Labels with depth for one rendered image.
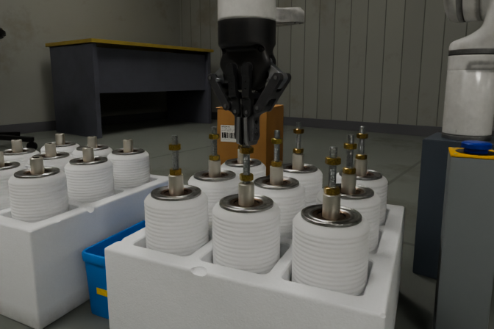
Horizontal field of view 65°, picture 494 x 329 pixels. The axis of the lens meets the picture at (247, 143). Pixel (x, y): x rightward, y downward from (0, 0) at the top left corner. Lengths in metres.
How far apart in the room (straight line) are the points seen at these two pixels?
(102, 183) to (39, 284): 0.22
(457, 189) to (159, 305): 0.46
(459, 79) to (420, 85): 2.31
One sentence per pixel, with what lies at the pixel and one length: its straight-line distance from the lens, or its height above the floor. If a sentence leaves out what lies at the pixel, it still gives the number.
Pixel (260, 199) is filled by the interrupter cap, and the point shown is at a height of 0.25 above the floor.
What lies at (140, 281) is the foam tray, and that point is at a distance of 0.59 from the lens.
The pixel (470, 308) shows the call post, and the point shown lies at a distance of 0.72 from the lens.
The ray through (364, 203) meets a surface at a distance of 0.58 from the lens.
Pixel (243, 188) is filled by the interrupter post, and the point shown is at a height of 0.28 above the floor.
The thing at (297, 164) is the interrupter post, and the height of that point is 0.26.
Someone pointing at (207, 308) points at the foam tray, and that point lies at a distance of 0.54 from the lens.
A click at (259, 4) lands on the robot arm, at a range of 0.49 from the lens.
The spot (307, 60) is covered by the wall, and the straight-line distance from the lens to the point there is 3.53.
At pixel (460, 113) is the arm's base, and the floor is 0.35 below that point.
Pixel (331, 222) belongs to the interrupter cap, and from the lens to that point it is 0.48.
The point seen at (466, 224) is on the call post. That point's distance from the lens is 0.66.
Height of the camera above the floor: 0.42
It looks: 9 degrees down
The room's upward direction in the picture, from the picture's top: straight up
